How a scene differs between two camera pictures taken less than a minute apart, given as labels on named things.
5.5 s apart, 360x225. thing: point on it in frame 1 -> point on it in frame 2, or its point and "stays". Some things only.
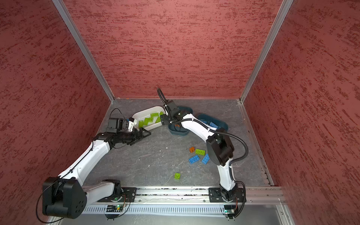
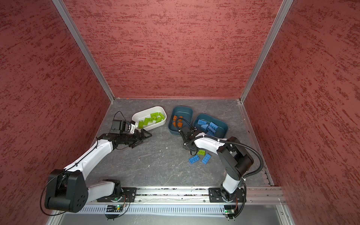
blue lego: x=212 y=124 stays
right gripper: x=164 y=119 -> x=185 y=146
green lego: x=146 y=121 stays
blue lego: x=206 y=159 stays
